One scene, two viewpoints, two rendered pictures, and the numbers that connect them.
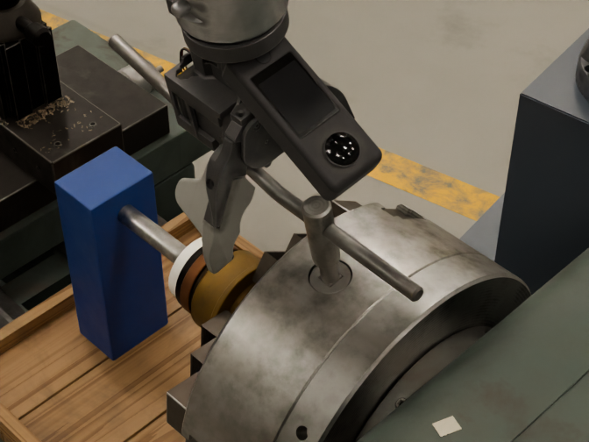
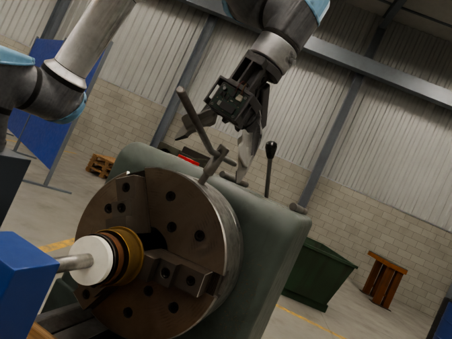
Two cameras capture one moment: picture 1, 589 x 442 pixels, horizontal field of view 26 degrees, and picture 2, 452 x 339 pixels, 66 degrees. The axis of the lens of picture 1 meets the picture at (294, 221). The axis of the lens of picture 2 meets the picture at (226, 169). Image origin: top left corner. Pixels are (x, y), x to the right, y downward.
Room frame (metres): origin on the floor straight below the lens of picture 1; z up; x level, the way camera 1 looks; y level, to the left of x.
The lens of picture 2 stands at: (0.96, 0.59, 1.27)
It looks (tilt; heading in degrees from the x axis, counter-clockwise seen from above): 1 degrees up; 243
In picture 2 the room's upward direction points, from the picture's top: 24 degrees clockwise
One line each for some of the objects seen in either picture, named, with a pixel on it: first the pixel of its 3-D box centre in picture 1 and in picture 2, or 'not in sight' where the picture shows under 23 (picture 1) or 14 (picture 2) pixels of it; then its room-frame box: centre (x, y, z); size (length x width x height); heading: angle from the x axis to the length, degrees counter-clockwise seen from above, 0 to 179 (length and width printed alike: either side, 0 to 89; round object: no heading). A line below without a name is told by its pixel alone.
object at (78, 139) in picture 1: (35, 119); not in sight; (1.18, 0.31, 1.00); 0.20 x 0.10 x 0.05; 45
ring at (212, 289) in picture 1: (237, 298); (111, 256); (0.81, 0.05, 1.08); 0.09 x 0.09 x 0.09; 45
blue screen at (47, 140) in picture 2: not in sight; (40, 95); (1.38, -6.94, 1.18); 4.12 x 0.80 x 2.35; 108
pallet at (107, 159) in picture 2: not in sight; (114, 169); (-0.66, -8.24, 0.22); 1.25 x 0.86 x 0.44; 60
